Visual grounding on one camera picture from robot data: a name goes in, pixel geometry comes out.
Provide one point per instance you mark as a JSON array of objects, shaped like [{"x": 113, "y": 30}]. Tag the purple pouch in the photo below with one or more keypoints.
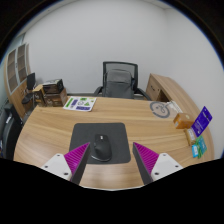
[{"x": 202, "y": 121}]

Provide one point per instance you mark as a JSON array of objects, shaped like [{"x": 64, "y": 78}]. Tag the black padded chair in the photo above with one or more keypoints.
[{"x": 9, "y": 133}]

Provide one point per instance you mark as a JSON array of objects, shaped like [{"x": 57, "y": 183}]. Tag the black computer mouse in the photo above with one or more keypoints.
[{"x": 101, "y": 148}]

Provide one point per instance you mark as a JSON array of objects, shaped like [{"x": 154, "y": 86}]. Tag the white green purple leaflet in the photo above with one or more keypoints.
[{"x": 80, "y": 103}]

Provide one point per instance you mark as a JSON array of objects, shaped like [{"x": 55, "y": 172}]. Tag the small blue white packet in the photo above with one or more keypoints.
[{"x": 195, "y": 151}]

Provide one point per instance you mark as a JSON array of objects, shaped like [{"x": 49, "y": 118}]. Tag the large brown cardboard box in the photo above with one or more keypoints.
[{"x": 56, "y": 99}]

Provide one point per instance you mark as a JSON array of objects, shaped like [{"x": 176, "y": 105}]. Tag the orange-brown wooden box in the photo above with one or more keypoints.
[{"x": 183, "y": 121}]

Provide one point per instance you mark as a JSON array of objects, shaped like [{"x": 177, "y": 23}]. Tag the dark grey mouse pad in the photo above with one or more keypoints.
[{"x": 83, "y": 136}]

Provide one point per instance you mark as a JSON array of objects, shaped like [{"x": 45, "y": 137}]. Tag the black mesh office chair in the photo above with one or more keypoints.
[{"x": 135, "y": 68}]

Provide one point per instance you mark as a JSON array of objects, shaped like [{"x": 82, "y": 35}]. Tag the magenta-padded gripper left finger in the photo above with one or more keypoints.
[{"x": 76, "y": 159}]

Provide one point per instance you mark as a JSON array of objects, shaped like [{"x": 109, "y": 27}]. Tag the grey backpack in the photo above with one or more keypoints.
[{"x": 119, "y": 83}]

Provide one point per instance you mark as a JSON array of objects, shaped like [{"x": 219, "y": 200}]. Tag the wooden side desk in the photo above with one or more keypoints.
[{"x": 163, "y": 86}]

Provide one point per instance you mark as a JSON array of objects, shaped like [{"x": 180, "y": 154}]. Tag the small black chair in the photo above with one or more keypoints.
[{"x": 31, "y": 80}]

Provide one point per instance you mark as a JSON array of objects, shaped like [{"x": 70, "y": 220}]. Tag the wooden shelf unit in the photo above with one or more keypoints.
[{"x": 16, "y": 73}]

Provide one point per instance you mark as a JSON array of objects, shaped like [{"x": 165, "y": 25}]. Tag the white paper sheet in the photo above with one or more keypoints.
[{"x": 176, "y": 106}]

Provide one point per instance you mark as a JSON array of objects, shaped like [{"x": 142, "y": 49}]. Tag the black box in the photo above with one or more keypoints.
[{"x": 53, "y": 86}]

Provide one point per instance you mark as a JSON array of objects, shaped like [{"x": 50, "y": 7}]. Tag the green packet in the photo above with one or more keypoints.
[{"x": 202, "y": 146}]

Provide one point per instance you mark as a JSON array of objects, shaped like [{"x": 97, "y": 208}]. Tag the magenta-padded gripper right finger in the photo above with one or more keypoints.
[{"x": 148, "y": 159}]

